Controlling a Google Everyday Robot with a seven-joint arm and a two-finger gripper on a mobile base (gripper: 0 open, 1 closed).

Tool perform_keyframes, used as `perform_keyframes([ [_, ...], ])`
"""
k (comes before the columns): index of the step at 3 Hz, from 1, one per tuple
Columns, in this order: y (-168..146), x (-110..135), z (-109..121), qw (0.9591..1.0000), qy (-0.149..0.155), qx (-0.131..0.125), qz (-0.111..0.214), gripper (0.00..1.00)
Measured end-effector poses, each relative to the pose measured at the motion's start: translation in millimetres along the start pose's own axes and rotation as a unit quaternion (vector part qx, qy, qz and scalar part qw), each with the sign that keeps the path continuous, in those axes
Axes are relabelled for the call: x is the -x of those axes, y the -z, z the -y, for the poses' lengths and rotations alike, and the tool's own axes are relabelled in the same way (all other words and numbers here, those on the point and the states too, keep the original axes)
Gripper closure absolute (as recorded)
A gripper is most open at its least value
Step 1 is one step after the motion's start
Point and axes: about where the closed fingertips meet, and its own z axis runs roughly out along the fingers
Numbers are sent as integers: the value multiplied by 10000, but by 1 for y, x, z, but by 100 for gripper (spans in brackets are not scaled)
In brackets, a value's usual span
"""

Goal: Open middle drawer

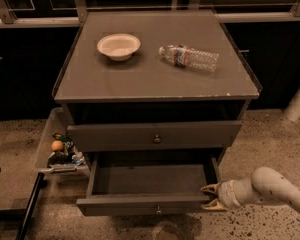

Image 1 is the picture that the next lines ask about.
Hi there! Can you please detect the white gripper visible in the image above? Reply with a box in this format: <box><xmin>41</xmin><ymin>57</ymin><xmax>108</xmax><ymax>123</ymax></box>
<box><xmin>200</xmin><ymin>180</ymin><xmax>241</xmax><ymax>211</ymax></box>

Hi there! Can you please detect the grey drawer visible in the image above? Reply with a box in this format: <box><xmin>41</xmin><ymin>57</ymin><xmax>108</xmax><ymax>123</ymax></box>
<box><xmin>77</xmin><ymin>154</ymin><xmax>219</xmax><ymax>216</ymax></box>
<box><xmin>67</xmin><ymin>121</ymin><xmax>242</xmax><ymax>152</ymax></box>

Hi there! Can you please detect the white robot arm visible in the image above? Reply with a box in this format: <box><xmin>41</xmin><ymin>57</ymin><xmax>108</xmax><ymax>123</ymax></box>
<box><xmin>200</xmin><ymin>167</ymin><xmax>300</xmax><ymax>214</ymax></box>

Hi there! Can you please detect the grey top drawer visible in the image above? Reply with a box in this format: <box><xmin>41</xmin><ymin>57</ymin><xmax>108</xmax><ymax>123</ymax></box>
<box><xmin>67</xmin><ymin>121</ymin><xmax>242</xmax><ymax>152</ymax></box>

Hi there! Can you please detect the grey drawer cabinet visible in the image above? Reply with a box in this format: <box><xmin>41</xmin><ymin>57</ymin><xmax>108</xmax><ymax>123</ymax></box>
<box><xmin>55</xmin><ymin>10</ymin><xmax>260</xmax><ymax>160</ymax></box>

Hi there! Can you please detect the small plastic bottle in bin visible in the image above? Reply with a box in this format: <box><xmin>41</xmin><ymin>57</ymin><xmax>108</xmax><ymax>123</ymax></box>
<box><xmin>72</xmin><ymin>152</ymin><xmax>85</xmax><ymax>166</ymax></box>

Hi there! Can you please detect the clear plastic water bottle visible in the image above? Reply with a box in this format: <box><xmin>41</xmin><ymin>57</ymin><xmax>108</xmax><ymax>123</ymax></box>
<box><xmin>158</xmin><ymin>44</ymin><xmax>219</xmax><ymax>73</ymax></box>

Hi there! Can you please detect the clear plastic storage bin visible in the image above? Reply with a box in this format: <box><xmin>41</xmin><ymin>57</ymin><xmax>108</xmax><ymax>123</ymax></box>
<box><xmin>35</xmin><ymin>107</ymin><xmax>90</xmax><ymax>176</ymax></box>

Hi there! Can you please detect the orange fruit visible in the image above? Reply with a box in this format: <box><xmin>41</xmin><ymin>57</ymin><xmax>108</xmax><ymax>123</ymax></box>
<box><xmin>51</xmin><ymin>140</ymin><xmax>63</xmax><ymax>151</ymax></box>

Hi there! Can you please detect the white paper bowl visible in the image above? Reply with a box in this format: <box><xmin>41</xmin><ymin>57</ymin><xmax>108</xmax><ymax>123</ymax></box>
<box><xmin>97</xmin><ymin>33</ymin><xmax>141</xmax><ymax>61</ymax></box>

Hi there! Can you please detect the black metal bar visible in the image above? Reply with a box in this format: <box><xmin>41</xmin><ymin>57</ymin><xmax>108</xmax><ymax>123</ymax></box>
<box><xmin>15</xmin><ymin>172</ymin><xmax>44</xmax><ymax>240</ymax></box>

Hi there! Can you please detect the white post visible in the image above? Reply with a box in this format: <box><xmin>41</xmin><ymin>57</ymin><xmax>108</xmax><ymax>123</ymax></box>
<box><xmin>284</xmin><ymin>87</ymin><xmax>300</xmax><ymax>122</ymax></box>

